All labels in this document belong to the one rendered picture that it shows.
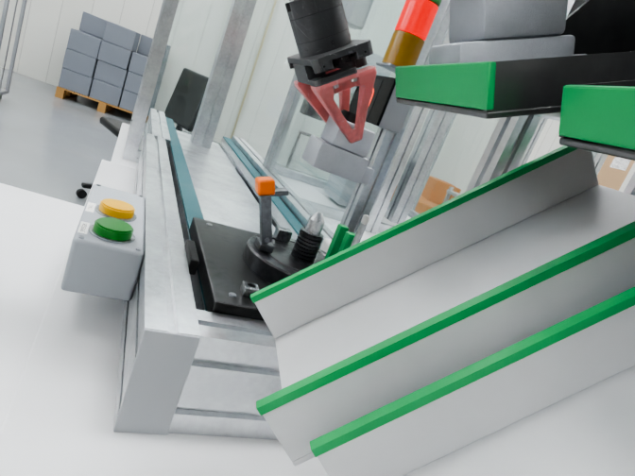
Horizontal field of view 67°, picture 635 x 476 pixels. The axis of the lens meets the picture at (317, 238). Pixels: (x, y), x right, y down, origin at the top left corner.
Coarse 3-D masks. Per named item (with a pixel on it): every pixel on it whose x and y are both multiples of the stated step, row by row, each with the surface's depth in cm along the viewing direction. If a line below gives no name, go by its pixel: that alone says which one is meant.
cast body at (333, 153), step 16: (336, 128) 52; (320, 144) 52; (336, 144) 53; (352, 144) 53; (368, 144) 54; (304, 160) 56; (320, 160) 53; (336, 160) 53; (352, 160) 54; (368, 160) 55; (352, 176) 55; (368, 176) 57
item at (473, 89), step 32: (608, 0) 33; (576, 32) 33; (608, 32) 34; (448, 64) 24; (480, 64) 21; (512, 64) 21; (544, 64) 21; (576, 64) 21; (608, 64) 21; (416, 96) 29; (448, 96) 25; (480, 96) 21; (512, 96) 21; (544, 96) 21
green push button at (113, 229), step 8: (96, 224) 50; (104, 224) 50; (112, 224) 51; (120, 224) 52; (128, 224) 53; (96, 232) 50; (104, 232) 50; (112, 232) 50; (120, 232) 50; (128, 232) 51; (120, 240) 51
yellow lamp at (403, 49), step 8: (400, 32) 70; (392, 40) 71; (400, 40) 70; (408, 40) 70; (416, 40) 70; (392, 48) 71; (400, 48) 70; (408, 48) 70; (416, 48) 71; (384, 56) 73; (392, 56) 71; (400, 56) 71; (408, 56) 71; (416, 56) 71; (400, 64) 71; (408, 64) 71
